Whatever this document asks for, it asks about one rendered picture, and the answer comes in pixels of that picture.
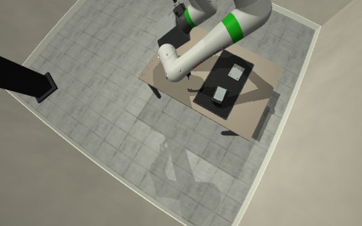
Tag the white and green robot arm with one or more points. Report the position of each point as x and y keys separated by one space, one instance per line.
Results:
x=247 y=17

